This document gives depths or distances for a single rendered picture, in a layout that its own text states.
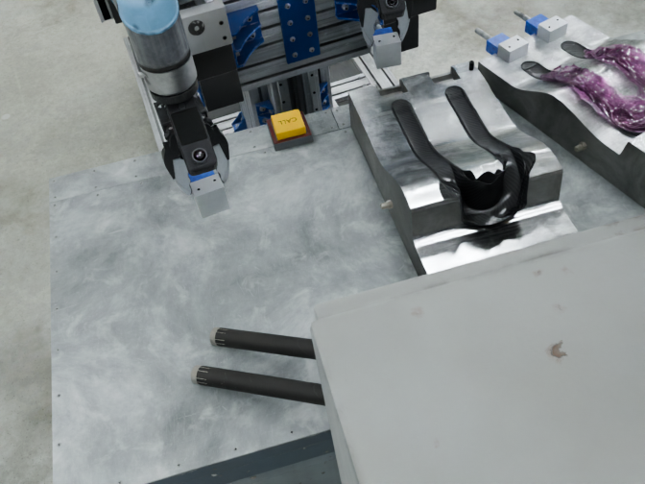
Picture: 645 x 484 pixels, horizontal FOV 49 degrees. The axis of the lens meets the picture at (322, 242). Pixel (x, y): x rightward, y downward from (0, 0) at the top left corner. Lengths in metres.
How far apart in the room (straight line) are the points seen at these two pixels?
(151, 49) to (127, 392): 0.53
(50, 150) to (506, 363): 2.69
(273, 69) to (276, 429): 0.99
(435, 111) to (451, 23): 1.85
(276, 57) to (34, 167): 1.38
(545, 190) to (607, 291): 0.85
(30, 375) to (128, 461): 1.21
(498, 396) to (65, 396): 0.95
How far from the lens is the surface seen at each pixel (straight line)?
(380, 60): 1.44
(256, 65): 1.78
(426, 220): 1.16
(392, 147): 1.30
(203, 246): 1.31
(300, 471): 1.26
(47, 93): 3.25
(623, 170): 1.36
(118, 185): 1.47
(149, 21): 0.98
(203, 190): 1.17
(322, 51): 1.81
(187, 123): 1.07
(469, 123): 1.36
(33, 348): 2.35
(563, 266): 0.39
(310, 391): 1.03
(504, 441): 0.33
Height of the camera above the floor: 1.77
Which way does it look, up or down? 50 degrees down
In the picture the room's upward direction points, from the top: 9 degrees counter-clockwise
